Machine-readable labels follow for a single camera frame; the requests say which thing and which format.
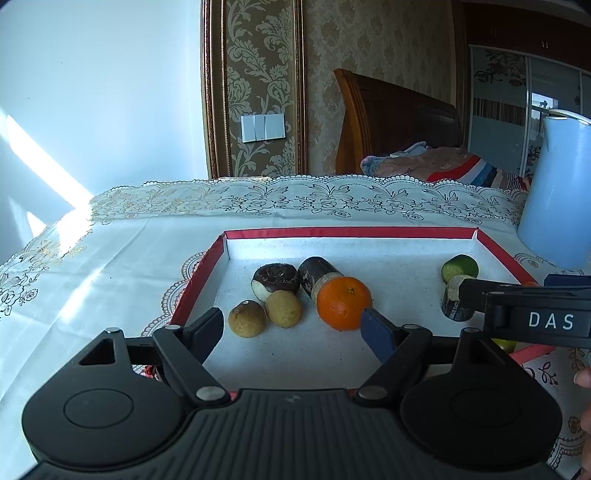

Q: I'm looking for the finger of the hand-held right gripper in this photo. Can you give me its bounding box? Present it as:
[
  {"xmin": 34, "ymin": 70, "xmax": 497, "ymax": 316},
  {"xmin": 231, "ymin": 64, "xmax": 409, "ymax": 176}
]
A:
[
  {"xmin": 544, "ymin": 273, "xmax": 591, "ymax": 289},
  {"xmin": 458, "ymin": 277, "xmax": 591, "ymax": 317}
]

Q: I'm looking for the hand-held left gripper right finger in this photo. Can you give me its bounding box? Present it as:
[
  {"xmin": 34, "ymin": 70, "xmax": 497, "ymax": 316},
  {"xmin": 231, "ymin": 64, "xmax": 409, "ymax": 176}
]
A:
[{"xmin": 353, "ymin": 308, "xmax": 522, "ymax": 408}]

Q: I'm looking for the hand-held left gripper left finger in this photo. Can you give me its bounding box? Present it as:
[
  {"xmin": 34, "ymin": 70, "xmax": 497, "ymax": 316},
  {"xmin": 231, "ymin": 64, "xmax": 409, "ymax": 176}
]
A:
[{"xmin": 78, "ymin": 307, "xmax": 232, "ymax": 408}]

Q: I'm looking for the small eggplant piece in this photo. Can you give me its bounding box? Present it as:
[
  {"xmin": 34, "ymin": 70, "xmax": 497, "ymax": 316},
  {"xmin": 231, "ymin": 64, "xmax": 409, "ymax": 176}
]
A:
[{"xmin": 441, "ymin": 274, "xmax": 476, "ymax": 321}]

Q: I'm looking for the green cucumber piece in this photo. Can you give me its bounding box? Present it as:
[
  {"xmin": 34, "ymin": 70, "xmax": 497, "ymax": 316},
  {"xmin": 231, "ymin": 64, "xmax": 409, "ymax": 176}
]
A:
[{"xmin": 442, "ymin": 254, "xmax": 479, "ymax": 283}]

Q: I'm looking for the brown round fruit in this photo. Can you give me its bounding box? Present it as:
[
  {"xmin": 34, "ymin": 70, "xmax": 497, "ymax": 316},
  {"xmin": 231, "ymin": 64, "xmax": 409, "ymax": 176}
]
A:
[
  {"xmin": 228, "ymin": 300, "xmax": 267, "ymax": 339},
  {"xmin": 265, "ymin": 290, "xmax": 303, "ymax": 328}
]

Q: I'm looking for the large orange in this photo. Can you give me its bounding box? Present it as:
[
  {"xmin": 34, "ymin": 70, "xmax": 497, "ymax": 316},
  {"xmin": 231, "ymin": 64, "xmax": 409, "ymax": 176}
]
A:
[{"xmin": 316, "ymin": 276, "xmax": 373, "ymax": 332}]

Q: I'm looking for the red shallow cardboard box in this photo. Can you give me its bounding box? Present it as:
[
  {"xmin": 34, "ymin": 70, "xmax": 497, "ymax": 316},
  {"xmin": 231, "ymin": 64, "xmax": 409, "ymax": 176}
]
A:
[{"xmin": 141, "ymin": 227, "xmax": 559, "ymax": 400}]

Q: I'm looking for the large eggplant piece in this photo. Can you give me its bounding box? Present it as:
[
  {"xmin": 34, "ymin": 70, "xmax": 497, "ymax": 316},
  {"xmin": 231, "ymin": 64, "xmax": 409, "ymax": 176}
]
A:
[{"xmin": 297, "ymin": 257, "xmax": 345, "ymax": 303}]

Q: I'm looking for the dark brown patchy fruit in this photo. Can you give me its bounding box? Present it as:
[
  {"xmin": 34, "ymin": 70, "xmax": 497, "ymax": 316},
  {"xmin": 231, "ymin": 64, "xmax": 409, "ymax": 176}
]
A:
[{"xmin": 252, "ymin": 263, "xmax": 301, "ymax": 303}]

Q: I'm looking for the person's right hand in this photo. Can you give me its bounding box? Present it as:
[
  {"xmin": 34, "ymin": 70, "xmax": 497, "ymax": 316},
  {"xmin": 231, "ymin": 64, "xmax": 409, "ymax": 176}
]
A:
[{"xmin": 570, "ymin": 368, "xmax": 591, "ymax": 480}]

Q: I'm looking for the light blue electric kettle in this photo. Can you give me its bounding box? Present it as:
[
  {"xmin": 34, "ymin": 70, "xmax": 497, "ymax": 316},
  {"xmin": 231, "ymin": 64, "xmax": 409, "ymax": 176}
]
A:
[{"xmin": 516, "ymin": 110, "xmax": 591, "ymax": 271}]

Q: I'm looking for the striped blanket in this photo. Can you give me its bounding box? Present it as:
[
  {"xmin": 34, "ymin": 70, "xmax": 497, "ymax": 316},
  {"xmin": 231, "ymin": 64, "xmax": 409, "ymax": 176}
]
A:
[{"xmin": 425, "ymin": 156, "xmax": 532, "ymax": 190}]

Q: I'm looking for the cream lace tablecloth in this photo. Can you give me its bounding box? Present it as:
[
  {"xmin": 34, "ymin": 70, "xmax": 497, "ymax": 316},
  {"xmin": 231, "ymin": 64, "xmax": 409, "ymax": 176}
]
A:
[{"xmin": 0, "ymin": 174, "xmax": 591, "ymax": 480}]

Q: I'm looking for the peach patterned blanket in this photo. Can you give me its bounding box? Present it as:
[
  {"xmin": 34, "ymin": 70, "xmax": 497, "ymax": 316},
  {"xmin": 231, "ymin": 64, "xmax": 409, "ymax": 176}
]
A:
[{"xmin": 360, "ymin": 144, "xmax": 472, "ymax": 182}]

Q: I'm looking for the light blue cloth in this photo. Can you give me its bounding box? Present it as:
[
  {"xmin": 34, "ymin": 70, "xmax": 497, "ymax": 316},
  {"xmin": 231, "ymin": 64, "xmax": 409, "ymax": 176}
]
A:
[{"xmin": 392, "ymin": 141, "xmax": 430, "ymax": 158}]

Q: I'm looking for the brown wooden headboard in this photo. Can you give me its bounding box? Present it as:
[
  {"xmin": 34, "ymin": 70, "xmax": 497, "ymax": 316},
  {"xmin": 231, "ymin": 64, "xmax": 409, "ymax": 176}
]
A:
[{"xmin": 333, "ymin": 68, "xmax": 465, "ymax": 175}]

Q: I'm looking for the wardrobe with sliding doors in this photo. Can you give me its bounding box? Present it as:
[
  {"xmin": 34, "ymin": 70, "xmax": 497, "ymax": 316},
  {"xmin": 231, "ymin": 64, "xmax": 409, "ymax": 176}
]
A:
[{"xmin": 462, "ymin": 0, "xmax": 591, "ymax": 178}]

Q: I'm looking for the gold framed wallpaper panel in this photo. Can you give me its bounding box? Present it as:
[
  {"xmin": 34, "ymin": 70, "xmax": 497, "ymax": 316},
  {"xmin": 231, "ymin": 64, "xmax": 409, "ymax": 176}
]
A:
[{"xmin": 201, "ymin": 0, "xmax": 308, "ymax": 180}]

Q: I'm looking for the white wall switch panel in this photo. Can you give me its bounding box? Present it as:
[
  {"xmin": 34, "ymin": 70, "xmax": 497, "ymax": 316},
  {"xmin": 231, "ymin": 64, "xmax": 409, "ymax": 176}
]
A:
[{"xmin": 241, "ymin": 113, "xmax": 286, "ymax": 142}]

